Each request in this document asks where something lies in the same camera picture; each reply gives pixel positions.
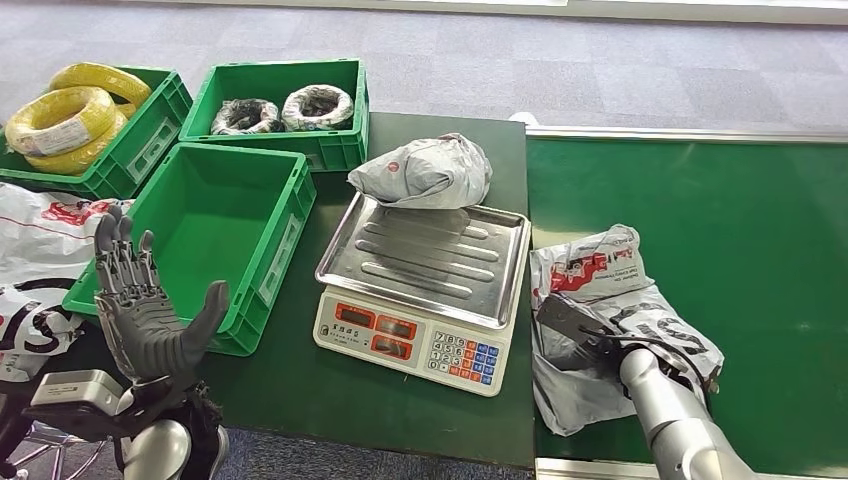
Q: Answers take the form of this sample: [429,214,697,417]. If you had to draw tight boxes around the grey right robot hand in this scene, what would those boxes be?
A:
[559,339,629,393]

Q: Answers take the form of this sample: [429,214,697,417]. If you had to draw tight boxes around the green crate with yellow coils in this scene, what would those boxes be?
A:
[0,64,194,201]

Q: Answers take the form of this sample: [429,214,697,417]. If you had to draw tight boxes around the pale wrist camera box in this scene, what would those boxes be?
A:
[535,294,602,350]
[29,369,126,417]

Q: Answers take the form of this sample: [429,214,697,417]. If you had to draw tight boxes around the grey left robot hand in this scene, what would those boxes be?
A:
[92,205,231,387]

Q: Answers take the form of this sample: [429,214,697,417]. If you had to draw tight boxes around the green conveyor belt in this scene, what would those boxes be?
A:
[526,125,848,480]

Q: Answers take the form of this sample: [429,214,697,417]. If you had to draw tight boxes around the white parcel bag red print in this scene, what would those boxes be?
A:
[529,225,725,437]

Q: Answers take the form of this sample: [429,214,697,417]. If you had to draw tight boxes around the white electronic scale steel tray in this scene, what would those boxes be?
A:
[312,192,533,399]

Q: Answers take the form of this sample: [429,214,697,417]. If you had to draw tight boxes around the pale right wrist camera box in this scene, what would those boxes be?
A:
[535,294,602,350]

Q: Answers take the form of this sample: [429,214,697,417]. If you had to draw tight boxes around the black wire coil pale wrap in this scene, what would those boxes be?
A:
[281,84,356,132]

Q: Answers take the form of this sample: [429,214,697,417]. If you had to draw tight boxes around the white bag black letters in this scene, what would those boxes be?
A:
[0,278,89,386]

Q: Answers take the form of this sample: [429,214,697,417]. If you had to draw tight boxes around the empty green plastic crate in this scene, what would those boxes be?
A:
[62,142,318,358]

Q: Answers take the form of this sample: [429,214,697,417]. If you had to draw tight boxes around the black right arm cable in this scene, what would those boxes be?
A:
[579,324,721,397]

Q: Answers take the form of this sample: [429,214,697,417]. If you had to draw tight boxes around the small grey parcel bag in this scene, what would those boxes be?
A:
[347,132,494,211]

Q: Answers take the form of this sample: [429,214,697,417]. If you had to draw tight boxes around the green crate with black coils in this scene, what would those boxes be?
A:
[178,58,370,174]

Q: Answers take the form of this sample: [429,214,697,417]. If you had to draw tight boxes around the chrome chair base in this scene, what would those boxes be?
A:
[0,420,111,480]

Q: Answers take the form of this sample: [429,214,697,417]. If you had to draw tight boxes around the yellow wire coil with label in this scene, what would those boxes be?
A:
[5,86,119,158]

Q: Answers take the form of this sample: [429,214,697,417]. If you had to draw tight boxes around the black wire coil dark wrap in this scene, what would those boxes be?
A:
[209,98,285,136]

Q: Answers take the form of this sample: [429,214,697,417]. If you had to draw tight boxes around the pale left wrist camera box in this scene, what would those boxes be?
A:
[29,369,126,417]

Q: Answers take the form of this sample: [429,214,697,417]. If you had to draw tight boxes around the white bag red logo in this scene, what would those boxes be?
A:
[0,182,135,287]

